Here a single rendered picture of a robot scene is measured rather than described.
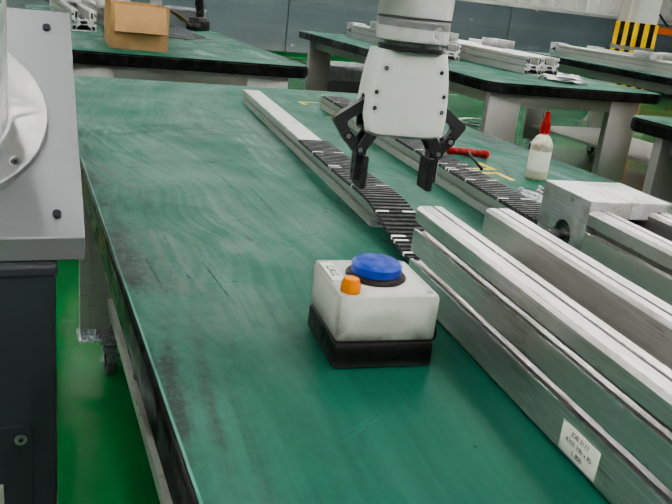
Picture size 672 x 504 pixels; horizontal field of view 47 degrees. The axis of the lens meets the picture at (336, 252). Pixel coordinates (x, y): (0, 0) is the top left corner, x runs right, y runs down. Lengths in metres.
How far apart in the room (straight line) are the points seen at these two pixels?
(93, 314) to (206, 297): 1.45
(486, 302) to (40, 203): 0.43
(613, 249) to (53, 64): 0.60
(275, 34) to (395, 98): 11.37
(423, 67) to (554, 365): 0.46
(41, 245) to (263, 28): 11.47
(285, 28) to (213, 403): 11.82
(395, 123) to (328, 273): 0.33
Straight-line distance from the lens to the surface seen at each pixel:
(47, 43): 0.89
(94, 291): 2.11
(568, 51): 6.20
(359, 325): 0.57
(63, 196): 0.78
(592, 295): 0.62
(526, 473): 0.51
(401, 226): 0.89
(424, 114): 0.90
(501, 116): 3.38
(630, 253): 0.79
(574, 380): 0.51
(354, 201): 1.01
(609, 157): 3.78
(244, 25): 12.09
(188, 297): 0.69
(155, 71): 2.86
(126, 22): 2.84
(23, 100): 0.83
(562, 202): 0.87
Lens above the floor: 1.05
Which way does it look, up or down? 19 degrees down
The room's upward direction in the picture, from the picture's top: 7 degrees clockwise
